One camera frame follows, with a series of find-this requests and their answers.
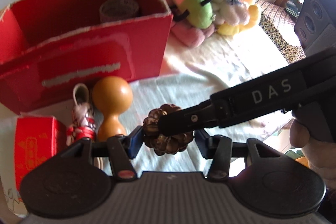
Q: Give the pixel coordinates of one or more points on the brown patterned cushion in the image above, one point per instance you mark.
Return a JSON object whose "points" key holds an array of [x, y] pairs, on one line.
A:
{"points": [[275, 27]]}

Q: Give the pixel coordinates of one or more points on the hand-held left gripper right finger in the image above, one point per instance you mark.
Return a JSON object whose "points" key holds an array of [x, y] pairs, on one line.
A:
{"points": [[200, 141]]}

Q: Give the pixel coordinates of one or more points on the pink plush toy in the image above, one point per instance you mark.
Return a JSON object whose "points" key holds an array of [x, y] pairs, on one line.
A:
{"points": [[189, 35]]}

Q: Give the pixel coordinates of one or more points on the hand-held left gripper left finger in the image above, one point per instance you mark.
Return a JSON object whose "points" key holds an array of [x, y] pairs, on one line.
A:
{"points": [[136, 142]]}

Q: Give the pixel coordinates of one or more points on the white plush toy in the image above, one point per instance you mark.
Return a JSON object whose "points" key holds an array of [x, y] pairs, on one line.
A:
{"points": [[231, 12]]}

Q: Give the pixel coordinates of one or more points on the ceramic shoe ornament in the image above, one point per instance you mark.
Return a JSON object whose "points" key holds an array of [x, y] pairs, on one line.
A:
{"points": [[82, 113]]}

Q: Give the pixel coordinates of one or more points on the brown pine cone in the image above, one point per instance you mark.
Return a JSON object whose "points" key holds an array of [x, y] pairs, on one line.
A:
{"points": [[170, 144]]}

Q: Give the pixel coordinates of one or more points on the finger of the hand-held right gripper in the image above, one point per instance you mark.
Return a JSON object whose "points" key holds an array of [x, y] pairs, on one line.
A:
{"points": [[183, 120]]}

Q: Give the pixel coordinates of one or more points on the person's right hand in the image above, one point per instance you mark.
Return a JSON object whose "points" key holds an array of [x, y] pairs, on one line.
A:
{"points": [[320, 155]]}

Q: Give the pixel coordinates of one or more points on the green plush toy black limbs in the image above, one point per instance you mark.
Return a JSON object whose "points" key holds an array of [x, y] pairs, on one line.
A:
{"points": [[199, 6]]}

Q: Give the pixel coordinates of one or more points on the yellow plush toy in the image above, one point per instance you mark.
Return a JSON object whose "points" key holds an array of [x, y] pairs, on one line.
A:
{"points": [[252, 16]]}

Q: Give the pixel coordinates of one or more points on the small red printed box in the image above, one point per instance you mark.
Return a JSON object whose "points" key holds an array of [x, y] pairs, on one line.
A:
{"points": [[34, 145]]}

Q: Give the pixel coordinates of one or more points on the white blanket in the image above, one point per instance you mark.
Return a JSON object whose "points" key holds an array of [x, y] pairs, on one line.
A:
{"points": [[223, 61]]}

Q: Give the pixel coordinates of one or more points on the large red cardboard box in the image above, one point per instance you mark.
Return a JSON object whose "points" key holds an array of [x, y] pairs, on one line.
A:
{"points": [[78, 61]]}

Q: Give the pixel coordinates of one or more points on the orange wooden dumbbell massager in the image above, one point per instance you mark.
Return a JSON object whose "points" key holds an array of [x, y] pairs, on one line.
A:
{"points": [[111, 98]]}

